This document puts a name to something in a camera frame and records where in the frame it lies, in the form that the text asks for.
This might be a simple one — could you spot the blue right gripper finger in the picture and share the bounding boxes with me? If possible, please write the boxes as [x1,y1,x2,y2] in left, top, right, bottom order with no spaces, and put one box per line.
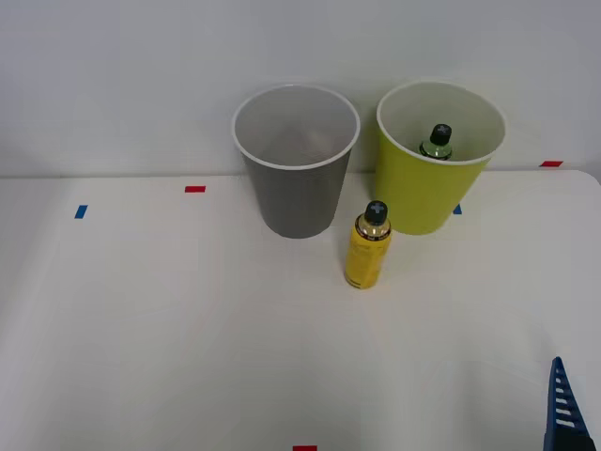
[541,356,598,451]

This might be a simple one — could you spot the grey plastic waste bin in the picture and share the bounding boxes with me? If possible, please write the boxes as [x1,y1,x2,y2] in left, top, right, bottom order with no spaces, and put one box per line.
[231,83,362,240]

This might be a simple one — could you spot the green bottle with black cap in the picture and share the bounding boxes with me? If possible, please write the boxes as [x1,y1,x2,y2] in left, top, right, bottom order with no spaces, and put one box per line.
[418,123,455,162]

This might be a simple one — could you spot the yellow bottle with black cap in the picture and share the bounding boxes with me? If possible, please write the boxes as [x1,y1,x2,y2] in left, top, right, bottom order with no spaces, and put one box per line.
[344,200,393,289]

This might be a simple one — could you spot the yellow-green plastic waste bin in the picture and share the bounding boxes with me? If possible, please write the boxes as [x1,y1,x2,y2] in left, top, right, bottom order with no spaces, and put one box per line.
[375,80,509,237]

